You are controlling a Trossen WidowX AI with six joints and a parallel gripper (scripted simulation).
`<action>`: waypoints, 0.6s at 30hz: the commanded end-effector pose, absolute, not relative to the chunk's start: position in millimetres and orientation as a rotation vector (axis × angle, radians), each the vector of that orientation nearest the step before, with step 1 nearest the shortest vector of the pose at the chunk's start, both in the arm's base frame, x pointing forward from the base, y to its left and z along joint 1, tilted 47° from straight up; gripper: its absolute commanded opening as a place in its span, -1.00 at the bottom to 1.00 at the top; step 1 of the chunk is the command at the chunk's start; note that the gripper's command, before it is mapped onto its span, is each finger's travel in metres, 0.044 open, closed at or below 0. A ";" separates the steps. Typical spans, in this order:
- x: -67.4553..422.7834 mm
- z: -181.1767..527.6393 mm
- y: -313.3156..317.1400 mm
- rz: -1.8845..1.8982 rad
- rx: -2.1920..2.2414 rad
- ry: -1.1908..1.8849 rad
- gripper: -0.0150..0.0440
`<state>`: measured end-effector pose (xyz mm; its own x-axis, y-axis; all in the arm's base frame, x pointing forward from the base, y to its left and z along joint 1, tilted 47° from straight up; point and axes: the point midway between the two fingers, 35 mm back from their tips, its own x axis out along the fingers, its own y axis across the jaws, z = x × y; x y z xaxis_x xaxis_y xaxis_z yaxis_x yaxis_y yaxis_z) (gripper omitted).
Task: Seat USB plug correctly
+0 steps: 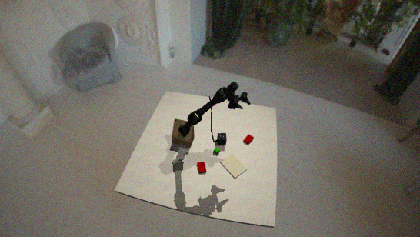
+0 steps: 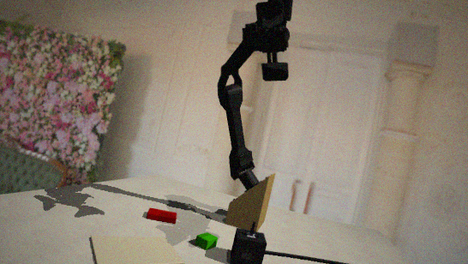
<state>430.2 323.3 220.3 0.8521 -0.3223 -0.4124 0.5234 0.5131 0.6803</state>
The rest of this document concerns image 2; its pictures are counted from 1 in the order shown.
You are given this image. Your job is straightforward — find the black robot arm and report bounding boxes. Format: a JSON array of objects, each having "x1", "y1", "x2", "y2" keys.
[{"x1": 218, "y1": 0, "x2": 293, "y2": 192}]

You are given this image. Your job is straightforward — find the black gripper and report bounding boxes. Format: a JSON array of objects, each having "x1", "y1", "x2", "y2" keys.
[{"x1": 256, "y1": 1, "x2": 289, "y2": 81}]

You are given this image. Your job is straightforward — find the green cube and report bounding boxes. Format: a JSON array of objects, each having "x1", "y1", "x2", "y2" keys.
[{"x1": 195, "y1": 232, "x2": 218, "y2": 250}]

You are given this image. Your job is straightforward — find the red rectangular block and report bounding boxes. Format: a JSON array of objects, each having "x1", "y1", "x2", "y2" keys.
[{"x1": 147, "y1": 208, "x2": 177, "y2": 224}]

